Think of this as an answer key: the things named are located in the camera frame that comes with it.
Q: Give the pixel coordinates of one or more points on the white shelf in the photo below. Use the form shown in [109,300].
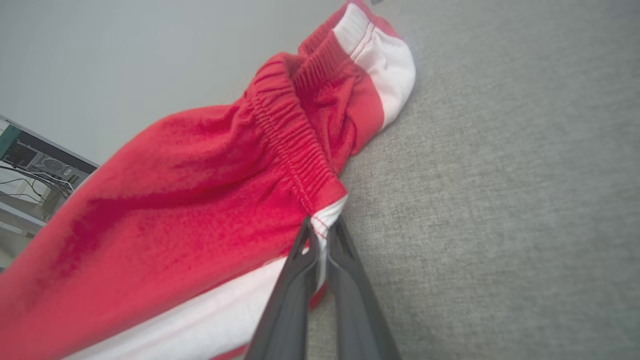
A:
[15,225]

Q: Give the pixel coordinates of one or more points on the red basketball shorts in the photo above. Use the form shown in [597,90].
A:
[175,210]

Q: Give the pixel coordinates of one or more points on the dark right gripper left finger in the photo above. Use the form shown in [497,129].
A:
[290,310]

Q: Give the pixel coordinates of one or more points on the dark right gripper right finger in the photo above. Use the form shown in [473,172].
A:
[357,310]

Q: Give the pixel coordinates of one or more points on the grey computer case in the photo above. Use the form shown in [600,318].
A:
[45,162]

